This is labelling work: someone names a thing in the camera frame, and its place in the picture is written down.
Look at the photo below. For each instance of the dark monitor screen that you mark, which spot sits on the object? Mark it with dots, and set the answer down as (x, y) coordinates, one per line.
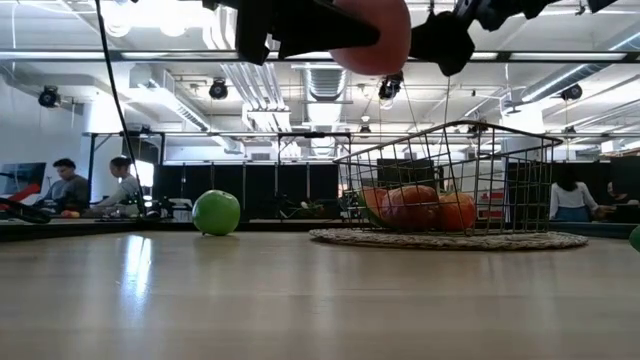
(22, 175)

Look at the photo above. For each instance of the round woven placemat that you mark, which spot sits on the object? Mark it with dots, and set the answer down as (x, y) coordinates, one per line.
(450, 242)

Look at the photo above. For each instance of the green toy apple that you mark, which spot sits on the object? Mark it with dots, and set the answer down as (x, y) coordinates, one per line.
(636, 239)
(216, 212)

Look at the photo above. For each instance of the person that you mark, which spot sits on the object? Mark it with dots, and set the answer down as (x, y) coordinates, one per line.
(570, 200)
(125, 187)
(70, 190)
(617, 194)

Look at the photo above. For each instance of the black background rig frame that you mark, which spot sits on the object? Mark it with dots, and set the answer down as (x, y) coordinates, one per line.
(91, 170)

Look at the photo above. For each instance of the silver ribbed ventilation duct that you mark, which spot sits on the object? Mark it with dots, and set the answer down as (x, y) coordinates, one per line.
(325, 85)

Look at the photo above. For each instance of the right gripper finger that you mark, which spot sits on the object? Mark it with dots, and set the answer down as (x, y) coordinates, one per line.
(445, 42)
(310, 27)

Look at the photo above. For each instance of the toy watermelon slice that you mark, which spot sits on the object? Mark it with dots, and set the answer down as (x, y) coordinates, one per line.
(372, 200)

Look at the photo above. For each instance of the black partition panels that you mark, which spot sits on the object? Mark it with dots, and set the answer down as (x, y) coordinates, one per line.
(260, 190)

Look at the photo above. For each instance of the black ceiling-mounted camera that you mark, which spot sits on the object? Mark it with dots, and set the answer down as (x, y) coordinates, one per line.
(571, 92)
(218, 89)
(390, 87)
(48, 96)

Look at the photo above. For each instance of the red-orange toy mango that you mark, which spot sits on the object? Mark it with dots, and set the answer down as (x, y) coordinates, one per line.
(385, 47)

